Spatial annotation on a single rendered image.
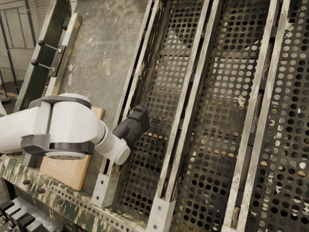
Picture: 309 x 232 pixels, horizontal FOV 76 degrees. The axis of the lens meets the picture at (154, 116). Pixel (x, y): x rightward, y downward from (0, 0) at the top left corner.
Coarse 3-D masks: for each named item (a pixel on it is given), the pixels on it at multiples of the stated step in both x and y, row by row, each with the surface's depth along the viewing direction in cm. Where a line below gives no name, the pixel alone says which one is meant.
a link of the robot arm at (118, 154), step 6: (114, 138) 58; (114, 144) 57; (120, 144) 59; (114, 150) 57; (120, 150) 59; (126, 150) 62; (108, 156) 57; (114, 156) 58; (120, 156) 59; (126, 156) 66; (114, 162) 60; (120, 162) 64
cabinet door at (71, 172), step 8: (96, 112) 100; (48, 160) 108; (56, 160) 106; (64, 160) 103; (72, 160) 101; (80, 160) 98; (88, 160) 97; (40, 168) 109; (48, 168) 107; (56, 168) 104; (64, 168) 102; (72, 168) 100; (80, 168) 97; (56, 176) 103; (64, 176) 100; (72, 176) 98; (80, 176) 96; (72, 184) 97; (80, 184) 96
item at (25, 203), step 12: (24, 192) 106; (12, 204) 104; (24, 204) 106; (36, 204) 103; (0, 216) 101; (12, 216) 96; (24, 216) 98; (36, 216) 99; (48, 216) 99; (60, 216) 93; (24, 228) 92; (36, 228) 91; (48, 228) 93; (60, 228) 87; (72, 228) 90
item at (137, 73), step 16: (160, 0) 92; (144, 16) 93; (160, 16) 95; (144, 32) 92; (144, 48) 89; (144, 64) 90; (128, 80) 89; (144, 80) 92; (128, 96) 87; (128, 112) 86; (112, 128) 87; (112, 176) 84; (96, 192) 84; (112, 192) 86
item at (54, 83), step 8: (80, 16) 124; (72, 24) 121; (72, 32) 121; (64, 40) 121; (72, 40) 122; (64, 56) 119; (64, 64) 120; (56, 80) 117; (48, 88) 118; (56, 88) 118; (24, 160) 113; (32, 160) 113
